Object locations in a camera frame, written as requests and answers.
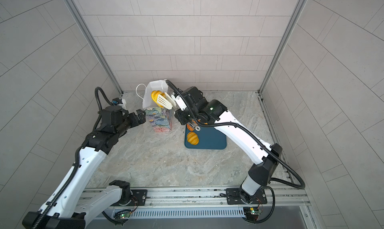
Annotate floral paper bag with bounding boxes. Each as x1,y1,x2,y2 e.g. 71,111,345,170
136,80,172,132

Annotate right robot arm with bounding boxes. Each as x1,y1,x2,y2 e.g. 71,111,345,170
172,86,282,204

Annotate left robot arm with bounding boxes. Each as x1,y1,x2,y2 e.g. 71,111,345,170
22,105,146,229

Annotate teal tray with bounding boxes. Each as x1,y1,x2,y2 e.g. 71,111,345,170
185,125,227,150

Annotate left circuit board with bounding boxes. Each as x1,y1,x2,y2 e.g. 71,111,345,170
114,210,133,220

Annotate circuit board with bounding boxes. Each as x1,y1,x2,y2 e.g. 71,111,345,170
114,210,133,220
243,208,263,222

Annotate right circuit board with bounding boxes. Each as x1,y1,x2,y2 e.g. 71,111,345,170
243,208,263,222

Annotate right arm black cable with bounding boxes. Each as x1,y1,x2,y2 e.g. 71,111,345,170
165,80,306,224

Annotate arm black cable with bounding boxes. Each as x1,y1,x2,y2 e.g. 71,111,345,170
29,87,116,229
165,80,306,224

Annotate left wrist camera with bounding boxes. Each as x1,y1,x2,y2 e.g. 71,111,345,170
112,98,127,109

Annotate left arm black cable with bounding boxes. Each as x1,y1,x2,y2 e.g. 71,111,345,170
29,87,116,229

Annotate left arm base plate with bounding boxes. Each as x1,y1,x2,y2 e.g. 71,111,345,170
118,189,148,207

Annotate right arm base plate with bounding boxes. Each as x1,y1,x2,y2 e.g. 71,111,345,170
224,188,268,206

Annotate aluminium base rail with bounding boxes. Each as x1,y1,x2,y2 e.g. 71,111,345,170
80,185,311,212

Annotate left corner aluminium post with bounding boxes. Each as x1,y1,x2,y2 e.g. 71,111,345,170
63,0,124,95

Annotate corner aluminium post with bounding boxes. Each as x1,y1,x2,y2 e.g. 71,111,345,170
258,0,313,93
63,0,124,95

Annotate right corner aluminium post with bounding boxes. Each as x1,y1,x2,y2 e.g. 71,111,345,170
258,0,313,93

